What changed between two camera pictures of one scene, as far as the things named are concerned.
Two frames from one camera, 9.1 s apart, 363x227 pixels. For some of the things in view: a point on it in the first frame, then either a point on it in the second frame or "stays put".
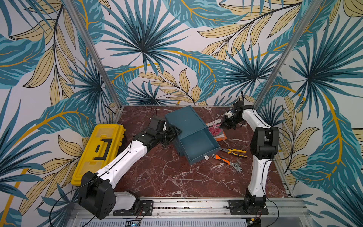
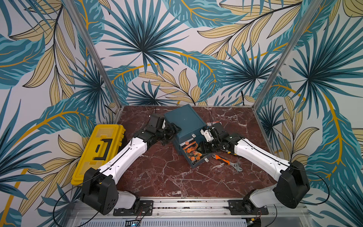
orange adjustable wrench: x=227 y=161 stays put
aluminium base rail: x=202 y=213 stays put
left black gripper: x=172 y=130 stays put
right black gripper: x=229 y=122 -> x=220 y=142
